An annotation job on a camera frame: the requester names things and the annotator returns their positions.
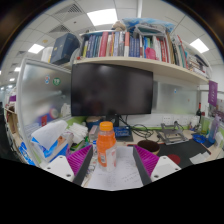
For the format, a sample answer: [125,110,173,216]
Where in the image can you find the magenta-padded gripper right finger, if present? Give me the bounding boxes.
[132,144,182,187]

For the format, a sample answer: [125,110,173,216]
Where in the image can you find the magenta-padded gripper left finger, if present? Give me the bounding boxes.
[44,144,95,187]

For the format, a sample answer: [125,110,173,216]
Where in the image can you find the orange drink bottle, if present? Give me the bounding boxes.
[96,121,118,173]

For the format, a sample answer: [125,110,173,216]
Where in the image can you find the translucent purple water bottle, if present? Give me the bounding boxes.
[208,114,222,145]

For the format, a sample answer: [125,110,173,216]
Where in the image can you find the flat round red coaster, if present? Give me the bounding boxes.
[166,153,182,166]

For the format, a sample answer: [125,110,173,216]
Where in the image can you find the blue tissue box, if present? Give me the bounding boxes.
[30,119,69,162]

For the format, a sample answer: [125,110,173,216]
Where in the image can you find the grey metal laptop stand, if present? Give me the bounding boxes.
[155,122,189,146]

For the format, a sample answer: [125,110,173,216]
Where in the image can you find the small white paper sheet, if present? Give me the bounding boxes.
[189,151,212,165]

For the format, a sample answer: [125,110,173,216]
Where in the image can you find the stack of white napkins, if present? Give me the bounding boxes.
[66,122,89,144]

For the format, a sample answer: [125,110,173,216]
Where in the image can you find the white handwritten paper sheet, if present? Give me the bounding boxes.
[85,145,144,191]

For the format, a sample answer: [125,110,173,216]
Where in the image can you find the small blue box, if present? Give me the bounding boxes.
[113,125,132,138]

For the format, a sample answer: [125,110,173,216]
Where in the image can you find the dark wine bottle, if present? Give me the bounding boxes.
[195,101,203,125]

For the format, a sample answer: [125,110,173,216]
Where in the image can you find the frosted partition panel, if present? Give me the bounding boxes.
[15,58,73,164]

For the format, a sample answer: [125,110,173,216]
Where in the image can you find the purple hanging banner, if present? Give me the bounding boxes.
[207,79,219,108]

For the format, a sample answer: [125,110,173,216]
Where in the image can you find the black computer monitor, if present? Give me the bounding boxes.
[70,62,155,128]

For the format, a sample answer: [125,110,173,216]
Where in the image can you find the navy blue box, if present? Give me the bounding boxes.
[49,32,81,66]

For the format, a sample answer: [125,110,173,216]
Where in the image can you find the black cables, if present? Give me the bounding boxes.
[118,114,155,139]

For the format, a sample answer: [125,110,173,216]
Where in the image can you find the coiled blue cable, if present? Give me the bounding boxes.
[192,133,208,144]

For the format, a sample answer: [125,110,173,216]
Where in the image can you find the wall shelf with books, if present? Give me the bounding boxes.
[73,18,213,86]

